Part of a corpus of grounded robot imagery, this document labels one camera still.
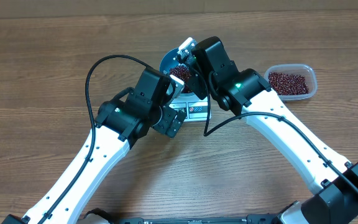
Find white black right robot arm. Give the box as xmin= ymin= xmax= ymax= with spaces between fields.
xmin=177 ymin=36 xmax=358 ymax=223

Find red beans in bowl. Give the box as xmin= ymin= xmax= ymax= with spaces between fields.
xmin=169 ymin=65 xmax=192 ymax=93

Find white digital kitchen scale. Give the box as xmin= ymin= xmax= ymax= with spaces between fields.
xmin=169 ymin=93 xmax=208 ymax=122

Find red adzuki beans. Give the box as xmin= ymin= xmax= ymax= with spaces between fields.
xmin=268 ymin=72 xmax=309 ymax=95

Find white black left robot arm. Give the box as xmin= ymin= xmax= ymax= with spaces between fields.
xmin=3 ymin=86 xmax=185 ymax=223

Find clear plastic food container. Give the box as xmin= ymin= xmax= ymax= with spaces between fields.
xmin=264 ymin=63 xmax=318 ymax=101

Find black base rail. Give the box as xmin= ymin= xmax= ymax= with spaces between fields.
xmin=77 ymin=206 xmax=290 ymax=224

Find blue plastic bowl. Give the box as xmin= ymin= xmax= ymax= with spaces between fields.
xmin=159 ymin=46 xmax=211 ymax=97

